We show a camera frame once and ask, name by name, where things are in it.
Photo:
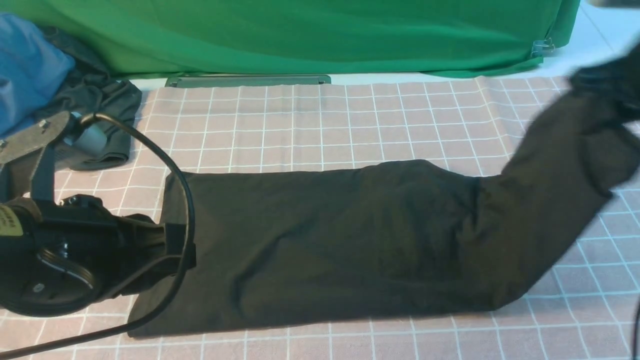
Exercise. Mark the dark gray long-sleeve shirt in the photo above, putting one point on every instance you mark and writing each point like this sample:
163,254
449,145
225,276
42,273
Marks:
398,238

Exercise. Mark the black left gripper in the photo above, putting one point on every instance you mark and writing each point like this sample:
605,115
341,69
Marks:
57,259

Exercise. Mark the metal binder clip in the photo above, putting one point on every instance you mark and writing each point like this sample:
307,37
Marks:
542,48

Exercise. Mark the dark gray crumpled garment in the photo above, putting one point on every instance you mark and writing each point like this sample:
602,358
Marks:
89,88

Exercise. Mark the blue garment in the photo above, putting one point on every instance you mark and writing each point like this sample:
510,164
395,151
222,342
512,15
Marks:
31,71

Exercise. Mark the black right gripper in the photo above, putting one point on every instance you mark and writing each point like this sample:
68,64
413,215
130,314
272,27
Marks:
617,80

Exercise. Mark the pink checkered tablecloth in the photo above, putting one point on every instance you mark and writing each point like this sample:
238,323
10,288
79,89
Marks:
581,310

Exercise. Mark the green backdrop cloth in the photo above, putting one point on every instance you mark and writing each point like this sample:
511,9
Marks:
448,38

